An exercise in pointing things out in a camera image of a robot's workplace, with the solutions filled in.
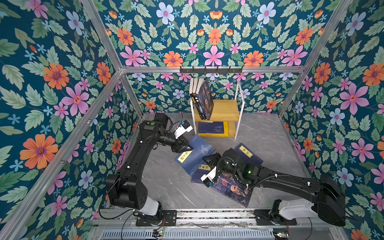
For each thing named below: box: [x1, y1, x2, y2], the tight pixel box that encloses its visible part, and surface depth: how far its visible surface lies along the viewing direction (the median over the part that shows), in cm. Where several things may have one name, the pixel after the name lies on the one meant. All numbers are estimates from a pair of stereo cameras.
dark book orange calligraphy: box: [198, 79, 214, 120], surface depth 86 cm
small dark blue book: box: [234, 142, 264, 166], surface depth 97 cm
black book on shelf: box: [189, 78, 196, 103], surface depth 79 cm
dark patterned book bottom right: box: [212, 173, 253, 208], surface depth 82 cm
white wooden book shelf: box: [190, 81, 245, 140], surface depth 103 cm
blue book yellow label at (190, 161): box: [174, 134, 216, 177], surface depth 75 cm
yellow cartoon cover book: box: [198, 121, 229, 137], surface depth 103 cm
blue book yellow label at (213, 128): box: [198, 121, 228, 137], surface depth 103 cm
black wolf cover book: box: [194, 77, 207, 120], surface depth 82 cm
